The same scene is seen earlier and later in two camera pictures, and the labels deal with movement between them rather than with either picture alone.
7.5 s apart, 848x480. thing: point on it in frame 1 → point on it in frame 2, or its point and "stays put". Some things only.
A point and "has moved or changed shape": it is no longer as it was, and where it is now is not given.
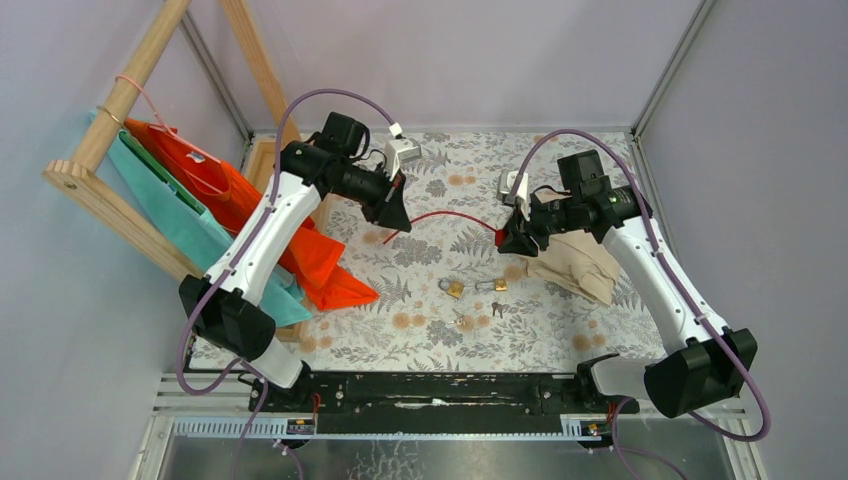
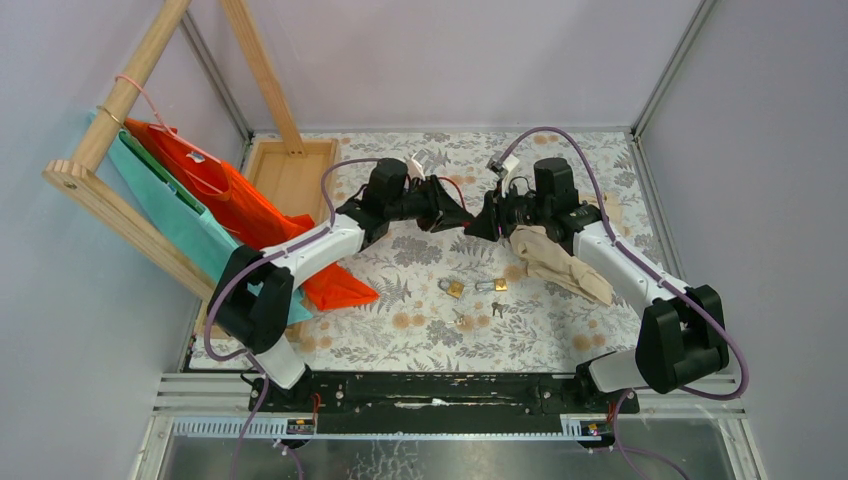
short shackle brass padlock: [455, 288] stays put
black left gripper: [387, 210] → [442, 212]
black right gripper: [518, 241] → [493, 215]
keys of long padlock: [499, 306] stays put
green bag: [162, 172] stays put
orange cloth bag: [313, 256] stays put
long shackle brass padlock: [500, 284] stays put
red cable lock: [500, 232] has moved or changed shape
